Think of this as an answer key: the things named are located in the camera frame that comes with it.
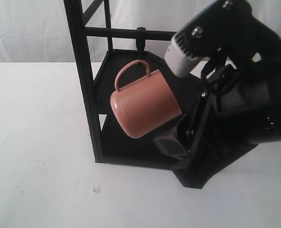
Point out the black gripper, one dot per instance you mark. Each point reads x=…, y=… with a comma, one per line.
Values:
x=232, y=118

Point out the pink ceramic mug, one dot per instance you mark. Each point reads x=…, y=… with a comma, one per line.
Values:
x=144, y=104

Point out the black metal mug rack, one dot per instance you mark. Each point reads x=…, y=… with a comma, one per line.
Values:
x=110, y=143

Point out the black rack hook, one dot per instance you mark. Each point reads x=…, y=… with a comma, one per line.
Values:
x=140, y=41

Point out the white backdrop curtain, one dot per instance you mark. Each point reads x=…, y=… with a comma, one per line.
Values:
x=37, y=30

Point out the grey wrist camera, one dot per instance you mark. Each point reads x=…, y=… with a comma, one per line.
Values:
x=188, y=47

